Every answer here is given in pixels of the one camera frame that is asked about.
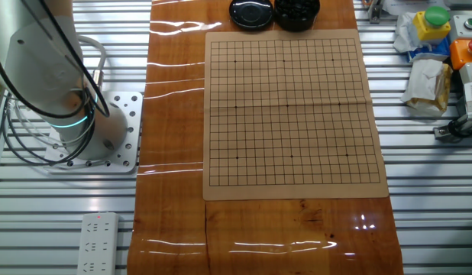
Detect tan paper Go board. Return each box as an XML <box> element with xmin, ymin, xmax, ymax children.
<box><xmin>202</xmin><ymin>29</ymin><xmax>390</xmax><ymax>202</ymax></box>

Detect wood grain table sheet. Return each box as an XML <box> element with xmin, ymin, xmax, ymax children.
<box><xmin>127</xmin><ymin>0</ymin><xmax>405</xmax><ymax>275</ymax></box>

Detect black bowl lid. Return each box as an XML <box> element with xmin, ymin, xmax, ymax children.
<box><xmin>228</xmin><ymin>0</ymin><xmax>275</xmax><ymax>31</ymax></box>

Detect black bowl of Go stones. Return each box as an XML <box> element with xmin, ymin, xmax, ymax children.
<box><xmin>273</xmin><ymin>0</ymin><xmax>321</xmax><ymax>33</ymax></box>

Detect white power strip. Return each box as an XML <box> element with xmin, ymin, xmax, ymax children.
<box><xmin>76</xmin><ymin>212</ymin><xmax>120</xmax><ymax>275</ymax></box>

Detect aluminium pole with foot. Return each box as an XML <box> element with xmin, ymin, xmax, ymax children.
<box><xmin>367</xmin><ymin>0</ymin><xmax>384</xmax><ymax>24</ymax></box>

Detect crumpled white plastic wrap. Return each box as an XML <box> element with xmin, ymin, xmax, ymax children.
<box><xmin>393</xmin><ymin>11</ymin><xmax>426</xmax><ymax>53</ymax></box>

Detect blue pack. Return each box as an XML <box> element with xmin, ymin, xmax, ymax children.
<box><xmin>406</xmin><ymin>37</ymin><xmax>452</xmax><ymax>63</ymax></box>

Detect yellow plastic packet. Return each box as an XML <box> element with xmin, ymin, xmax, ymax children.
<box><xmin>406</xmin><ymin>63</ymin><xmax>454</xmax><ymax>118</ymax></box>

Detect white paper sheet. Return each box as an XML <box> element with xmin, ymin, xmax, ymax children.
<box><xmin>383</xmin><ymin>0</ymin><xmax>451</xmax><ymax>16</ymax></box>

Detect yellow box green button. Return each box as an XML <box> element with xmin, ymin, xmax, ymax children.
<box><xmin>412</xmin><ymin>5</ymin><xmax>452</xmax><ymax>42</ymax></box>

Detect orange box red button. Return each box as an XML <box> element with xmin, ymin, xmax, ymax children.
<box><xmin>449</xmin><ymin>37</ymin><xmax>472</xmax><ymax>71</ymax></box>

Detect white control box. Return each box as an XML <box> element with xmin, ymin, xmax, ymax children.
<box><xmin>459</xmin><ymin>63</ymin><xmax>472</xmax><ymax>85</ymax></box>

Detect grey box silver button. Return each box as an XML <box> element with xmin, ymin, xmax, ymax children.
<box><xmin>448</xmin><ymin>14</ymin><xmax>472</xmax><ymax>42</ymax></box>

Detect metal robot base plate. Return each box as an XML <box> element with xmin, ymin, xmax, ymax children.
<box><xmin>44</xmin><ymin>90</ymin><xmax>144</xmax><ymax>175</ymax></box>

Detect grey cable with metal plug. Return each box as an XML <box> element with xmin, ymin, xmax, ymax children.
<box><xmin>77</xmin><ymin>34</ymin><xmax>107</xmax><ymax>95</ymax></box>

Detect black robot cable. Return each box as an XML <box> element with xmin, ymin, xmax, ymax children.
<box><xmin>0</xmin><ymin>0</ymin><xmax>111</xmax><ymax>167</ymax></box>

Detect camera stand foot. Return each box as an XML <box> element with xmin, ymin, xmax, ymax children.
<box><xmin>433</xmin><ymin>114</ymin><xmax>472</xmax><ymax>143</ymax></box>

